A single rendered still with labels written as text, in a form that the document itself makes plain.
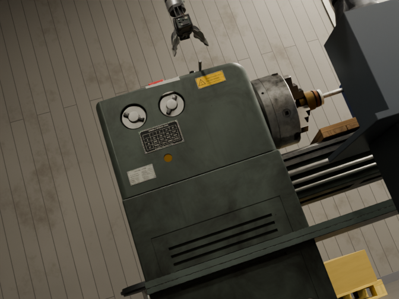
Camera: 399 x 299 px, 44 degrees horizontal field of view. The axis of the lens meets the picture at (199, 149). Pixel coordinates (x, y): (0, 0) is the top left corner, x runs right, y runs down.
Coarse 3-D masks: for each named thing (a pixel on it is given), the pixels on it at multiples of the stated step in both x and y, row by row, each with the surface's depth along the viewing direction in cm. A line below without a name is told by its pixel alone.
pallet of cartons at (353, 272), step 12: (360, 252) 413; (324, 264) 405; (336, 264) 406; (348, 264) 408; (360, 264) 410; (336, 276) 403; (348, 276) 405; (360, 276) 406; (372, 276) 408; (336, 288) 400; (348, 288) 401; (360, 288) 402; (372, 288) 408; (384, 288) 406
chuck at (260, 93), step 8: (256, 80) 207; (256, 88) 202; (264, 88) 201; (256, 96) 204; (264, 96) 199; (264, 104) 198; (264, 112) 199; (272, 112) 197; (272, 120) 198; (272, 128) 199; (272, 136) 201; (280, 144) 205
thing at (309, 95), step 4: (304, 92) 213; (308, 92) 212; (312, 92) 213; (316, 92) 212; (308, 96) 210; (312, 96) 210; (316, 96) 211; (320, 96) 211; (296, 100) 216; (300, 100) 211; (304, 100) 211; (308, 100) 210; (312, 100) 210; (316, 100) 211; (320, 100) 211; (296, 104) 217; (300, 104) 211; (304, 104) 211; (308, 104) 210; (312, 104) 211; (316, 104) 212; (320, 104) 213; (312, 108) 212
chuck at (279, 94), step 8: (264, 80) 205; (272, 80) 204; (280, 80) 203; (272, 88) 200; (280, 88) 200; (288, 88) 200; (272, 96) 199; (280, 96) 199; (288, 96) 198; (272, 104) 198; (280, 104) 198; (288, 104) 198; (280, 112) 198; (296, 112) 198; (280, 120) 198; (288, 120) 199; (296, 120) 199; (280, 128) 199; (288, 128) 200; (296, 128) 201; (280, 136) 202; (288, 136) 203; (288, 144) 208
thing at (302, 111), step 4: (300, 108) 210; (304, 108) 210; (308, 108) 210; (300, 112) 209; (304, 112) 209; (308, 112) 210; (300, 116) 208; (304, 116) 207; (308, 116) 207; (300, 120) 206; (304, 120) 206; (308, 120) 210; (300, 124) 205; (304, 124) 205; (304, 128) 205; (296, 132) 203; (300, 132) 207; (296, 136) 206
